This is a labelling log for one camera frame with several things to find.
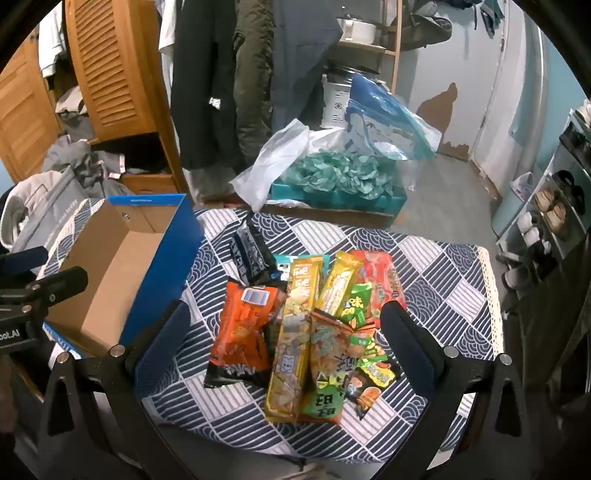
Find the rows of shoes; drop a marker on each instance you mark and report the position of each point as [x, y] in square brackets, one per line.
[551, 210]

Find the shoe rack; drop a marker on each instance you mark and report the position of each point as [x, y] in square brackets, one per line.
[568, 152]

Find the olive coat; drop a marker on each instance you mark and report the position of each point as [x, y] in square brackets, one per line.
[254, 78]

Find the white slipper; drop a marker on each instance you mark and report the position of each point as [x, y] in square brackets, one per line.
[521, 182]

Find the blue cardboard box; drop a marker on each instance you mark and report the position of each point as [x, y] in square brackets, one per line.
[115, 277]

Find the dark bag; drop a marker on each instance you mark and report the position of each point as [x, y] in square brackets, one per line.
[425, 27]

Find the white door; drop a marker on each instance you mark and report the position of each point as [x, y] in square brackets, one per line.
[508, 69]

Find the green pea snack packet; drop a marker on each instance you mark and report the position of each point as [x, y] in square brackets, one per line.
[362, 302]

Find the grey printed tote bag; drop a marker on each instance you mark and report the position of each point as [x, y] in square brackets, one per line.
[55, 207]

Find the dark blue coat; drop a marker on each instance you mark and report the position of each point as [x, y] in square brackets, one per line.
[300, 60]

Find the white plastic bag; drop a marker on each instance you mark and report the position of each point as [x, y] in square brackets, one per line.
[272, 161]

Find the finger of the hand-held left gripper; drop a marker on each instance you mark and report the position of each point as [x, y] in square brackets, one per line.
[62, 281]
[27, 257]

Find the navy patterned tablecloth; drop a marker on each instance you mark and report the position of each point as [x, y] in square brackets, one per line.
[438, 277]

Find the long yellow chip packet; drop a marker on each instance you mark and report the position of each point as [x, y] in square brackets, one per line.
[288, 364]

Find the blue plastic bag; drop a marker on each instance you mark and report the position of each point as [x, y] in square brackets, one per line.
[388, 120]

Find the wooden shelf rack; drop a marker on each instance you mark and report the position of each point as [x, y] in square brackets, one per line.
[393, 60]

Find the red snack packet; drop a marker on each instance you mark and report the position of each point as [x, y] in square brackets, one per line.
[385, 277]

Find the small green snack packet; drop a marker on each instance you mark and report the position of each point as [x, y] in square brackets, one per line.
[367, 348]

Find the wooden louvered door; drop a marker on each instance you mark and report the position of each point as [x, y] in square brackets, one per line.
[23, 115]
[111, 69]

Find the wooden wardrobe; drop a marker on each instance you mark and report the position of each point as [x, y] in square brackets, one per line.
[147, 182]

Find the black burger snack packet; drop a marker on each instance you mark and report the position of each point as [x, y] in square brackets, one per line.
[369, 392]

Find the grey clothes pile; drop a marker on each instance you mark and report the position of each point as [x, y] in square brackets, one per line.
[78, 161]

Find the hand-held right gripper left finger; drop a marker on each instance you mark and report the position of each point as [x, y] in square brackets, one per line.
[162, 332]

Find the long yellow snack packet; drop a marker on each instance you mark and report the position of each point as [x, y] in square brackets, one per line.
[339, 281]

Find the black coat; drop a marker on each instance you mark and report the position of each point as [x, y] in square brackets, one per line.
[203, 83]

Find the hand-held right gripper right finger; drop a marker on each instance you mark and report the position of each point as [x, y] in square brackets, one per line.
[408, 348]

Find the orange and green snack packet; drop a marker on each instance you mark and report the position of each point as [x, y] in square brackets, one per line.
[325, 369]

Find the white cooking pot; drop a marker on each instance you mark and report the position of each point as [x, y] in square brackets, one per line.
[355, 30]

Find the white garment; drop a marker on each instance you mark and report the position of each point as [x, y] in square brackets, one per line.
[11, 207]

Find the teal box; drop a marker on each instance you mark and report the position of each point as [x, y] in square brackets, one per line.
[337, 201]

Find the teal snack packet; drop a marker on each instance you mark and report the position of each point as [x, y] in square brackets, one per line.
[280, 266]

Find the white shirt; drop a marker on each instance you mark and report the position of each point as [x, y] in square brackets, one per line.
[167, 27]

